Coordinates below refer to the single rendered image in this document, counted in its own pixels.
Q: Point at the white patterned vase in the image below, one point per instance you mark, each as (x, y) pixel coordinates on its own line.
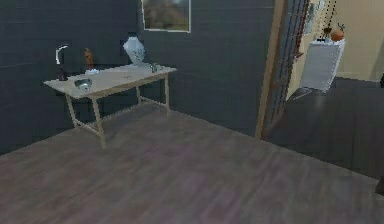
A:
(134, 50)

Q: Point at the beige wooden table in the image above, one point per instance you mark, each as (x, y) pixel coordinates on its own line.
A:
(113, 80)

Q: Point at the dark small plant pot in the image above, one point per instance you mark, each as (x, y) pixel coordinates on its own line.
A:
(326, 32)

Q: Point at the open room door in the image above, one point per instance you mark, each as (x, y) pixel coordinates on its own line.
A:
(283, 63)

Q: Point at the framed landscape picture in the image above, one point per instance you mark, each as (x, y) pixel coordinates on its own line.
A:
(166, 15)

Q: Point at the orange round ball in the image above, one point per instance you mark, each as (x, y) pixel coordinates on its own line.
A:
(337, 35)

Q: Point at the white cabinet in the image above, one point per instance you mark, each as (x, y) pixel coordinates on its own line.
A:
(322, 65)

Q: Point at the brown figurine statue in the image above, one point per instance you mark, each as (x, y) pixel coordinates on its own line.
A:
(89, 58)

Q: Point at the small glass cup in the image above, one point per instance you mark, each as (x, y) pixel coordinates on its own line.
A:
(154, 67)

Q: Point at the black curved desk lamp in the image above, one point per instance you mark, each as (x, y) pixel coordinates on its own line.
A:
(61, 63)

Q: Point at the silver metal bowl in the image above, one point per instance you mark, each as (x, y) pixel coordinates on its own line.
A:
(83, 83)

